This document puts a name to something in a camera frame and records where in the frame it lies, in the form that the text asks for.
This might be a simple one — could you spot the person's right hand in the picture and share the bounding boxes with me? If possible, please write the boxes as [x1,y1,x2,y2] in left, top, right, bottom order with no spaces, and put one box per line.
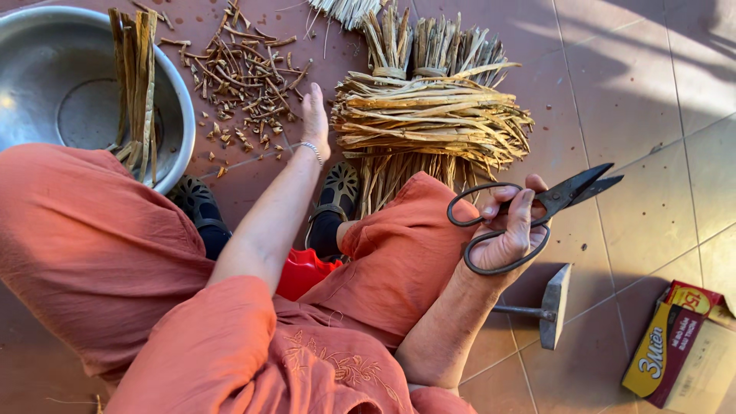
[467,174,552,289]

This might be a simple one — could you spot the silver bracelet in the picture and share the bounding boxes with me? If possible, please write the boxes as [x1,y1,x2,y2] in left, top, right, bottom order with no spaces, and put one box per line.
[298,141,324,167]

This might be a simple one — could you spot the tied dried strip bundle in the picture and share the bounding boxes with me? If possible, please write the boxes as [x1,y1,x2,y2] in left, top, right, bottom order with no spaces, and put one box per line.
[412,14,461,80]
[356,152,481,219]
[361,5,414,81]
[454,26,510,88]

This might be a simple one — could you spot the yellow and red cardboard box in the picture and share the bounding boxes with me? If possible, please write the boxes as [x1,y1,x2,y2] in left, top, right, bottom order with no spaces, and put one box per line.
[621,280,736,414]

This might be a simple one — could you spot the red plastic stool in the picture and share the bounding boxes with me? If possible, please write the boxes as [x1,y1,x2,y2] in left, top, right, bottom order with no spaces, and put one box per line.
[276,248,344,302]

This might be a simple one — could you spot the orange trousers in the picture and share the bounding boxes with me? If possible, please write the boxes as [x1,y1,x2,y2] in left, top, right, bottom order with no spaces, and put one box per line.
[0,143,491,385]

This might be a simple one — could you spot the dried strips bunch in basin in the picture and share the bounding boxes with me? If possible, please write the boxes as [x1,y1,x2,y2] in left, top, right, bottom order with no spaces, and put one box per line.
[107,7,159,186]

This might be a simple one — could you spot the pile of cut strip scraps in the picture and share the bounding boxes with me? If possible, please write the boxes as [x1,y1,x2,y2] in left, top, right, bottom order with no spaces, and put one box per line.
[130,0,314,179]

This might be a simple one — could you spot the orange embroidered blouse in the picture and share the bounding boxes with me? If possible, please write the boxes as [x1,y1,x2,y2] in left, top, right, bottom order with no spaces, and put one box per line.
[105,275,479,414]

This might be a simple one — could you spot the black sock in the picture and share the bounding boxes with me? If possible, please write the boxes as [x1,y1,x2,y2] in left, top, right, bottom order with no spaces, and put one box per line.
[309,212,347,261]
[195,224,233,261]

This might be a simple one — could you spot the pale dried strip bundle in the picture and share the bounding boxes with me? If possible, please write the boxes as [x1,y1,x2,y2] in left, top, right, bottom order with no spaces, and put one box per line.
[305,0,387,32]

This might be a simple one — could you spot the black cutout sandal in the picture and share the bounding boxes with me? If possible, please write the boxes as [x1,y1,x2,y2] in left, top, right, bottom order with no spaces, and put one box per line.
[304,161,361,249]
[166,175,233,234]

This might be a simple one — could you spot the round metal basin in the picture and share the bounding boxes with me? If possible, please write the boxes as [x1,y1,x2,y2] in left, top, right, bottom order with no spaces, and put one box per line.
[0,6,197,195]

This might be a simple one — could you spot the person's left hand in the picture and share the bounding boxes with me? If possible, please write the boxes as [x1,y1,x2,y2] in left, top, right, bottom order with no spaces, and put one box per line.
[301,82,332,163]

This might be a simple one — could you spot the large dried strip bundle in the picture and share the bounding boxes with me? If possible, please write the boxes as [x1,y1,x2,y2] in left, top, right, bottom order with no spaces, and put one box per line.
[331,62,535,173]

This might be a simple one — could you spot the large black iron scissors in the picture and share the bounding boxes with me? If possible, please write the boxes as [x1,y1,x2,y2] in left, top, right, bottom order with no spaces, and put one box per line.
[447,163,624,276]

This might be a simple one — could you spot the metal scraper tool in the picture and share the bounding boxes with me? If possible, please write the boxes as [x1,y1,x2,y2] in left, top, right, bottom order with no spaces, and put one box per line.
[492,263,573,351]

